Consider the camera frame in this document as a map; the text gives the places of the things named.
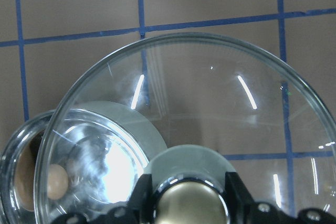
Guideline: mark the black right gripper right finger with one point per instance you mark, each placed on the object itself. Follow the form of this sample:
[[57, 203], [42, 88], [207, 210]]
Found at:
[[240, 203]]

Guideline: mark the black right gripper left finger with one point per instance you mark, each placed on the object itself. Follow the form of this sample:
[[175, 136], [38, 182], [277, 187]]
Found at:
[[140, 204]]

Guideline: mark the light green steel pot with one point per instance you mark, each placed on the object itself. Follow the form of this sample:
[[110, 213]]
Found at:
[[101, 151]]

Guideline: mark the beige egg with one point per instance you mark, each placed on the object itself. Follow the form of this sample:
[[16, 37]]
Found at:
[[58, 182]]

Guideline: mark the glass pot lid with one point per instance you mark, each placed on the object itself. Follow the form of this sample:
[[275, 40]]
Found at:
[[221, 105]]

